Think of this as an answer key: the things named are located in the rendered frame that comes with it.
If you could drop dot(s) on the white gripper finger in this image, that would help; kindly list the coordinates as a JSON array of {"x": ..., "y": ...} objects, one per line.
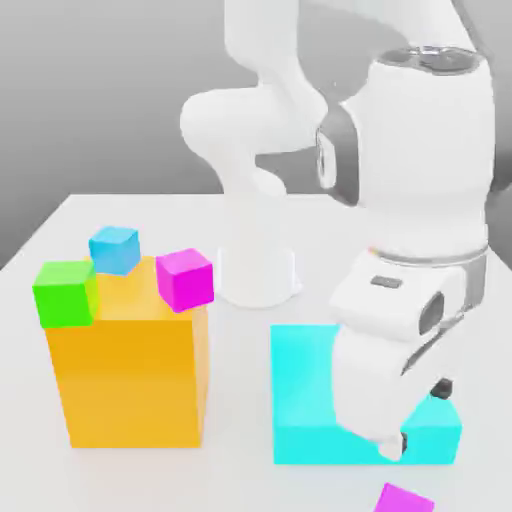
[
  {"x": 442, "y": 388},
  {"x": 391, "y": 448}
]

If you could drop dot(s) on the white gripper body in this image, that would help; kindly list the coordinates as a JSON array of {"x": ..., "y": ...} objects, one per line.
[{"x": 368, "y": 384}]

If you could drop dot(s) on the large cyan box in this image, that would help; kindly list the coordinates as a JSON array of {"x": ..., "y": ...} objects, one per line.
[{"x": 304, "y": 384}]

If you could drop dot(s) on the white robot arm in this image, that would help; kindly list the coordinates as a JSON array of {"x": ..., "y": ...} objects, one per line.
[{"x": 424, "y": 160}]

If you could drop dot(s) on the small blue cube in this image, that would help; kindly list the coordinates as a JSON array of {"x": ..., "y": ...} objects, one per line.
[{"x": 114, "y": 250}]

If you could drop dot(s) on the small magenta cube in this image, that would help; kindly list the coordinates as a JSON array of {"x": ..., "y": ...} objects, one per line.
[
  {"x": 186, "y": 282},
  {"x": 402, "y": 500}
]

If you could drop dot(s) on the small green cube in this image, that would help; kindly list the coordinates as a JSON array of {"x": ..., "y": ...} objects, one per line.
[{"x": 64, "y": 296}]

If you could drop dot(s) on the large orange box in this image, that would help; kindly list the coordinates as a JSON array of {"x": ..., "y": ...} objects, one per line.
[{"x": 128, "y": 380}]

